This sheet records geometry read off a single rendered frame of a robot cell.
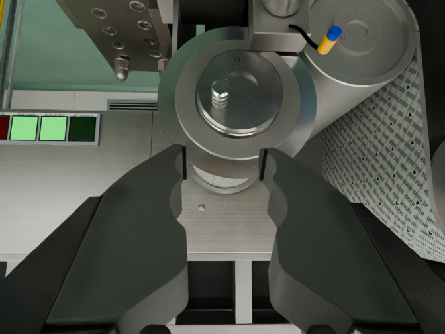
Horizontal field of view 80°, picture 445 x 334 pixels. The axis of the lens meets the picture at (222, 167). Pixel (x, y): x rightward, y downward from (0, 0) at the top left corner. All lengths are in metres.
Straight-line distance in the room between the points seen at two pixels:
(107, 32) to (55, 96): 3.03
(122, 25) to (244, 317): 0.60
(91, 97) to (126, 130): 2.82
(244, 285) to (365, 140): 0.37
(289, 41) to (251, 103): 0.07
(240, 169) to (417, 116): 0.18
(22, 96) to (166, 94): 3.56
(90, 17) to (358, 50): 0.43
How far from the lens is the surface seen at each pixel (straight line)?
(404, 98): 0.35
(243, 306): 0.61
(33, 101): 3.71
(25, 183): 0.69
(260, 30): 0.25
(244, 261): 0.58
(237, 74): 0.25
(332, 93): 0.31
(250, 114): 0.23
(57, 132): 0.66
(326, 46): 0.22
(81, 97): 3.47
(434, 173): 0.32
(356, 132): 0.42
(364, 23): 0.33
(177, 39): 0.29
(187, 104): 0.25
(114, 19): 0.56
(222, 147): 0.24
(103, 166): 0.62
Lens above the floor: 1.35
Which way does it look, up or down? 9 degrees down
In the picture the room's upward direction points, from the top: 180 degrees counter-clockwise
